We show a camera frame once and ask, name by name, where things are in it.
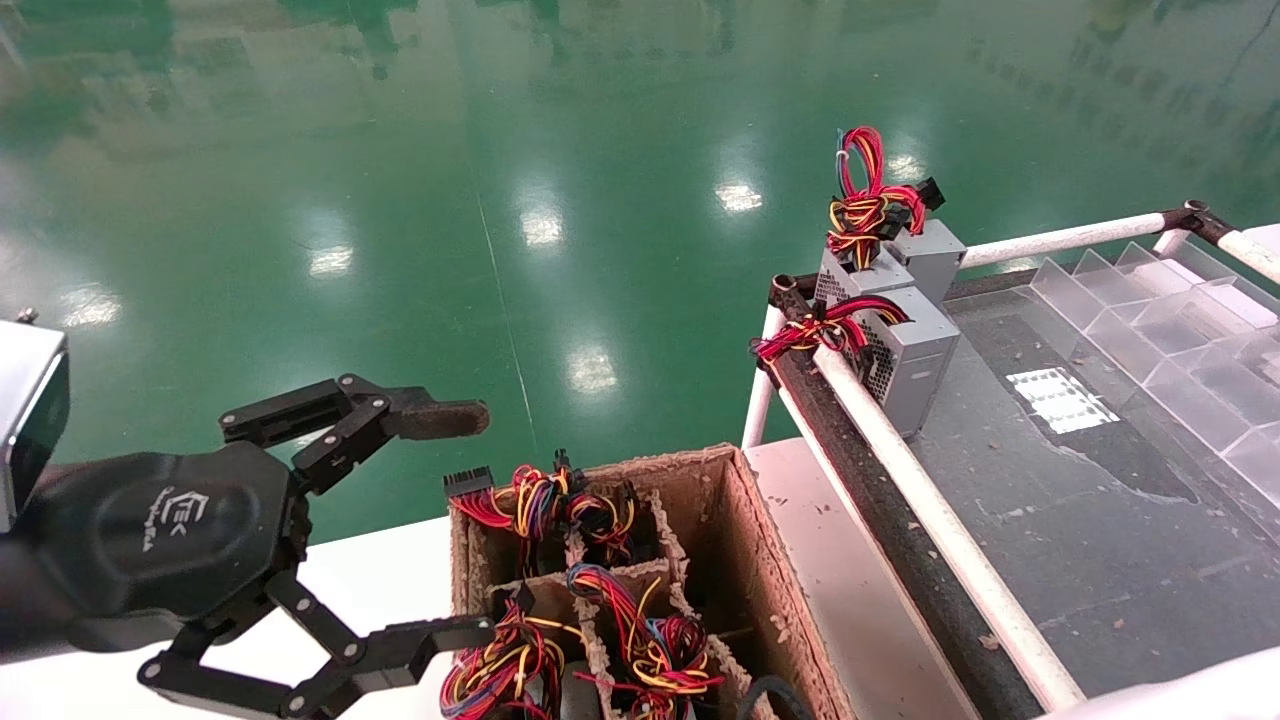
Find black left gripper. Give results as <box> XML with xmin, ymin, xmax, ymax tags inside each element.
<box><xmin>20</xmin><ymin>373</ymin><xmax>496</xmax><ymax>720</ymax></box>

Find brown cardboard divider box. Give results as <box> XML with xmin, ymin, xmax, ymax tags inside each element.
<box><xmin>448</xmin><ymin>443</ymin><xmax>831</xmax><ymax>720</ymax></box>

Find white leg pipe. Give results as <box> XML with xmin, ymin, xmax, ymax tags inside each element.
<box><xmin>742</xmin><ymin>305</ymin><xmax>786</xmax><ymax>451</ymax></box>

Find white flat panel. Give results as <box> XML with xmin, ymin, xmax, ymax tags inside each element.
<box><xmin>745</xmin><ymin>440</ymin><xmax>986</xmax><ymax>720</ymax></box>

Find grey power supply tall loop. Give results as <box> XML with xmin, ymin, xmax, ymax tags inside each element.
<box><xmin>815</xmin><ymin>125</ymin><xmax>969</xmax><ymax>301</ymax></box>

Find white perforated sheet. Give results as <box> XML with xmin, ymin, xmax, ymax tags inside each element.
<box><xmin>1005</xmin><ymin>367</ymin><xmax>1121</xmax><ymax>434</ymax></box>

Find clear acrylic divider tray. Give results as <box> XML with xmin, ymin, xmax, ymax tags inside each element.
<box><xmin>1030</xmin><ymin>240</ymin><xmax>1280</xmax><ymax>511</ymax></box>

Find power supply colourful wire bundle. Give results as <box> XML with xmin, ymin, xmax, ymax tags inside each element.
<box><xmin>563</xmin><ymin>563</ymin><xmax>723</xmax><ymax>720</ymax></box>
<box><xmin>553</xmin><ymin>450</ymin><xmax>641</xmax><ymax>566</ymax></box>
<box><xmin>443</xmin><ymin>462</ymin><xmax>571</xmax><ymax>581</ymax></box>
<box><xmin>438</xmin><ymin>585</ymin><xmax>586</xmax><ymax>720</ymax></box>

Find black cable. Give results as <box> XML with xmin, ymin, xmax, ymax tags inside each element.
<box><xmin>738</xmin><ymin>675</ymin><xmax>816</xmax><ymax>720</ymax></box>

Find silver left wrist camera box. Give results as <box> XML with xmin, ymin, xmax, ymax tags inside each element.
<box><xmin>0</xmin><ymin>308</ymin><xmax>71</xmax><ymax>536</ymax></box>

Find grey power supply short wires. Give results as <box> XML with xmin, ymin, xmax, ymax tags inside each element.
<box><xmin>750</xmin><ymin>285</ymin><xmax>961</xmax><ymax>439</ymax></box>

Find long white rail pipe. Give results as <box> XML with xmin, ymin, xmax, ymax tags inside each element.
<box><xmin>812</xmin><ymin>345</ymin><xmax>1086</xmax><ymax>711</ymax></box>

